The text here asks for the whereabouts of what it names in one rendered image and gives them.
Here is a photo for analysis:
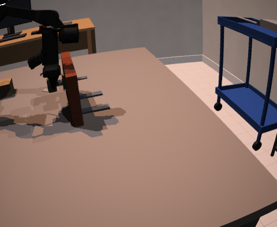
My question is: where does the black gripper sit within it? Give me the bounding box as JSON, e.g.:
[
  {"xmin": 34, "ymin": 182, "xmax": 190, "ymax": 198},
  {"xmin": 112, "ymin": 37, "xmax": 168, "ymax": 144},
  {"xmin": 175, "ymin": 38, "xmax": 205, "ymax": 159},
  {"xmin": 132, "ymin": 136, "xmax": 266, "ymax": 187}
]
[{"xmin": 42, "ymin": 45, "xmax": 61, "ymax": 90}]

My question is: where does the tan cardboard box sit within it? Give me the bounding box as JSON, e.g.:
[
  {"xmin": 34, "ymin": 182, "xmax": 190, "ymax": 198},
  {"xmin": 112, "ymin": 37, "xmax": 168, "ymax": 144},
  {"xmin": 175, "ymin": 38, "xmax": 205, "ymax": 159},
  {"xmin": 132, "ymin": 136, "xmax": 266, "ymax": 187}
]
[{"xmin": 0, "ymin": 78, "xmax": 14, "ymax": 99}]

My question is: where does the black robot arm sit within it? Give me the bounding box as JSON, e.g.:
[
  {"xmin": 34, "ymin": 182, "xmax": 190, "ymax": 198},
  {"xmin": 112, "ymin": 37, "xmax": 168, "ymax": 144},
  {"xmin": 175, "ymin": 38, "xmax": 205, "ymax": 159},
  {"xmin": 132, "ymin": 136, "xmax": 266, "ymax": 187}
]
[{"xmin": 0, "ymin": 5, "xmax": 79, "ymax": 70}]

